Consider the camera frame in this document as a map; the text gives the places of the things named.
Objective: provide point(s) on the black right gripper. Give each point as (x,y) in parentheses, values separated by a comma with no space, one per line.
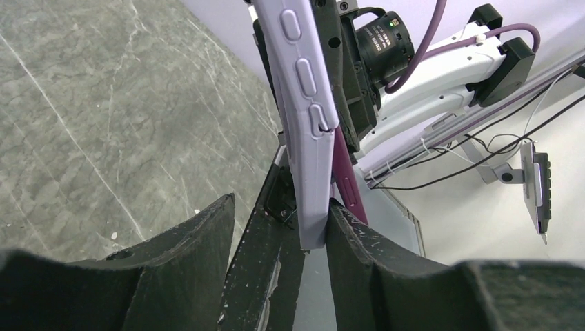
(362,47)

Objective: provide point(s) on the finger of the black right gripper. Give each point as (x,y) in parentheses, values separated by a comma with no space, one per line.
(263,279)

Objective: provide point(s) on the lavender phone case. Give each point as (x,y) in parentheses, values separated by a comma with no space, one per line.
(306,106)

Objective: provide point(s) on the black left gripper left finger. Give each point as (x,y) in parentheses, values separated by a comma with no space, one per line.
(172,281)

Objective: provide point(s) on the aluminium frame strut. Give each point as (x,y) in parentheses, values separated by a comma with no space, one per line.
(398,152)

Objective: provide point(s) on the dark magenta phone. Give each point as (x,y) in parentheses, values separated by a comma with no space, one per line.
(345,180)

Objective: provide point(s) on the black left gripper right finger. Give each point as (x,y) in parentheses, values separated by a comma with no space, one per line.
(379,285)

